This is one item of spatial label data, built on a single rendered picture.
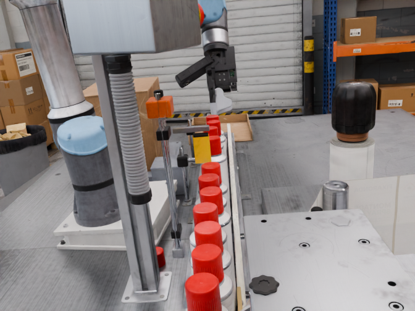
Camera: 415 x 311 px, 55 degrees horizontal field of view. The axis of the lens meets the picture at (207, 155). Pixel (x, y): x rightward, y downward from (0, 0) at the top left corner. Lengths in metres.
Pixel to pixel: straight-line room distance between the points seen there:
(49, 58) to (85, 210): 0.36
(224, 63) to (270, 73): 3.94
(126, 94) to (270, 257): 0.31
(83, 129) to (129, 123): 0.39
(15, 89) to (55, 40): 3.34
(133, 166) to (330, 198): 0.29
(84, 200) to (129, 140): 0.43
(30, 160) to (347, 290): 3.00
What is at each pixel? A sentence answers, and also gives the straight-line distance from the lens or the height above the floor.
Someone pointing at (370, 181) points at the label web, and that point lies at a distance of 0.67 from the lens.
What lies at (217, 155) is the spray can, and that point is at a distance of 0.82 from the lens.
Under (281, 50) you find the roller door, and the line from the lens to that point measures 5.02.
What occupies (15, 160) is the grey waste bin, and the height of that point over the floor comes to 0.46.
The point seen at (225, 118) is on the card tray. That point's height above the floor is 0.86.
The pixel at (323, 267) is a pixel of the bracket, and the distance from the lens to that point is 0.31.
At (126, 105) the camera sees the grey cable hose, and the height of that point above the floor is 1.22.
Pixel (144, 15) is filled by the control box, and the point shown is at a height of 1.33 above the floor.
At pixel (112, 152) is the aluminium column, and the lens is 0.68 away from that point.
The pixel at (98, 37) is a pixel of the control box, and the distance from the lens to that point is 0.57.
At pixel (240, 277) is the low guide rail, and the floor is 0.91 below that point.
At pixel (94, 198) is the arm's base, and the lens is 0.95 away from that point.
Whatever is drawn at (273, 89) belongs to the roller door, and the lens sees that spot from 5.09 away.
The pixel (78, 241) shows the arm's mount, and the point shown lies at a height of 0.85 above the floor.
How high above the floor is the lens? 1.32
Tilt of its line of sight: 19 degrees down
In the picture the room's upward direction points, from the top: 5 degrees counter-clockwise
